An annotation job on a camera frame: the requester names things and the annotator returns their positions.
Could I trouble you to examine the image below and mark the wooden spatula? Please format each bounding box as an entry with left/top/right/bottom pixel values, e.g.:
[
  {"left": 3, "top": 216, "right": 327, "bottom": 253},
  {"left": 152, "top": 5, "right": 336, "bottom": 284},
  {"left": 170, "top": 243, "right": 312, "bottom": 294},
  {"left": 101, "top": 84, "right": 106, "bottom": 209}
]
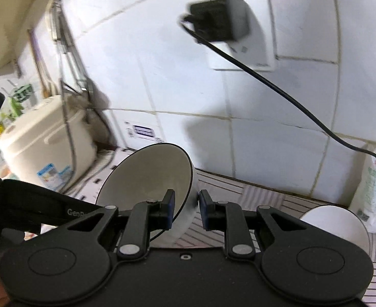
[{"left": 27, "top": 27, "right": 53, "bottom": 99}]

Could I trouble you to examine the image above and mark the white handled utensil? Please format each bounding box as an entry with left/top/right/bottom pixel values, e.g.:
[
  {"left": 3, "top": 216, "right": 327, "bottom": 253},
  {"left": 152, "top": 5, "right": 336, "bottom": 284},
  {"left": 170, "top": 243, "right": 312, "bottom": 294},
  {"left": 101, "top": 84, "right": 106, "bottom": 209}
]
[{"left": 46, "top": 0, "right": 62, "bottom": 43}]

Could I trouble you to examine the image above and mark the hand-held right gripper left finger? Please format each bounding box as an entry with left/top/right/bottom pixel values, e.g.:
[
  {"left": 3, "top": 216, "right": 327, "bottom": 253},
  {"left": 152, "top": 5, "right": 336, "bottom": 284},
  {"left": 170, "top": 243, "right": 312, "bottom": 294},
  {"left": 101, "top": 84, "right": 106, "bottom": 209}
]
[{"left": 67, "top": 189, "right": 176, "bottom": 261}]

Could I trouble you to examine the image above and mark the black adapter cable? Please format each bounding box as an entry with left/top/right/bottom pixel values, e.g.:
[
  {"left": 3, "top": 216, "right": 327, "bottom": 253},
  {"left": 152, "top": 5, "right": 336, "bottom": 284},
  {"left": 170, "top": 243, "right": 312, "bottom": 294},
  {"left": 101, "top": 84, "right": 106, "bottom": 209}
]
[{"left": 181, "top": 19, "right": 376, "bottom": 171}]

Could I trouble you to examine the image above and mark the small white bowl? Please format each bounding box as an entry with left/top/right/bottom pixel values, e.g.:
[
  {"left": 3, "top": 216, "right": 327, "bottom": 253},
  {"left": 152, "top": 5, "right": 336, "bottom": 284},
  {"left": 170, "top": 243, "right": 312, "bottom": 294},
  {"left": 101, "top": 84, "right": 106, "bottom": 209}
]
[{"left": 298, "top": 205, "right": 371, "bottom": 257}]

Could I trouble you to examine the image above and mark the white wall socket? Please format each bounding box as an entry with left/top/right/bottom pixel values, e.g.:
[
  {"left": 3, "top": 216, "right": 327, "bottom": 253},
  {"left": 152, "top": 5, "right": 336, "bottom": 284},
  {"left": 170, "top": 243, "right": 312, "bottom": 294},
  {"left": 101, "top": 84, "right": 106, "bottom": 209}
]
[{"left": 207, "top": 0, "right": 278, "bottom": 71}]

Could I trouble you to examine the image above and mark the large white bowl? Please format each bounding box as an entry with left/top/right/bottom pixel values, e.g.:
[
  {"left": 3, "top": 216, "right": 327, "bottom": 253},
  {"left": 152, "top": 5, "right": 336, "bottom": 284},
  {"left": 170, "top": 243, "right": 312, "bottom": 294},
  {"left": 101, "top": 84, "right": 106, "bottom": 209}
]
[{"left": 95, "top": 143, "right": 199, "bottom": 247}]

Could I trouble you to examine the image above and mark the small wall sticker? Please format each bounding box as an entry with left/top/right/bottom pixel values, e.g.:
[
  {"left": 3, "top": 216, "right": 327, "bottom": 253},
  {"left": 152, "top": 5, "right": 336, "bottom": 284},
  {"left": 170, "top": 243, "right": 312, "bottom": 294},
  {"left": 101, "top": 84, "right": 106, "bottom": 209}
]
[{"left": 123, "top": 120, "right": 163, "bottom": 145}]

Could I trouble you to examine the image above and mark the striped white tablecloth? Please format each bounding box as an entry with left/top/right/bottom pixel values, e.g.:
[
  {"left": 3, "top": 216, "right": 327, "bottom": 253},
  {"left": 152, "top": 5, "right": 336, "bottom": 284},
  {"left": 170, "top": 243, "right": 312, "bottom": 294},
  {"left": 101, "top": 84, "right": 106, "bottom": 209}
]
[{"left": 69, "top": 147, "right": 376, "bottom": 307}]

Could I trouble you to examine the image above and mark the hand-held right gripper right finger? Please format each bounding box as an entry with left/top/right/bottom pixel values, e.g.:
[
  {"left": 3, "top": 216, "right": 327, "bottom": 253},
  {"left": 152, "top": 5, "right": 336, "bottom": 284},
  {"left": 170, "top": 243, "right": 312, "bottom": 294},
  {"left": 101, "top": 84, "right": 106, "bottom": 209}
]
[{"left": 198, "top": 189, "right": 308, "bottom": 261}]

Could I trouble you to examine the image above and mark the white rice cooker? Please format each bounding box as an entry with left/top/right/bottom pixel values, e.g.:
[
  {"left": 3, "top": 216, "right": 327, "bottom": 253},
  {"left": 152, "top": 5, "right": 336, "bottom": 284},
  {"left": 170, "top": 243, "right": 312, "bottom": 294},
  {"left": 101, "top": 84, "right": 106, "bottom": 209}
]
[{"left": 0, "top": 95, "right": 99, "bottom": 193}]

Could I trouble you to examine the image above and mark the white salt bag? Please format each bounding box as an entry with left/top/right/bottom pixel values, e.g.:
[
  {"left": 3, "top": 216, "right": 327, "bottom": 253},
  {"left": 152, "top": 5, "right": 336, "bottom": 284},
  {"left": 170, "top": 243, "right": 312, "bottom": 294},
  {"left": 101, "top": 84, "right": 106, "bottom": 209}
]
[{"left": 348, "top": 144, "right": 376, "bottom": 235}]

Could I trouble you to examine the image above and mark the black power adapter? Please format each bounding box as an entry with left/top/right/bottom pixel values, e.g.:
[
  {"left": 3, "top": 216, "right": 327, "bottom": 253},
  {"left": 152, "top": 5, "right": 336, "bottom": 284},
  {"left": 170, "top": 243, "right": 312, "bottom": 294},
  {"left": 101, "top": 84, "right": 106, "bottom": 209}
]
[{"left": 179, "top": 0, "right": 253, "bottom": 44}]

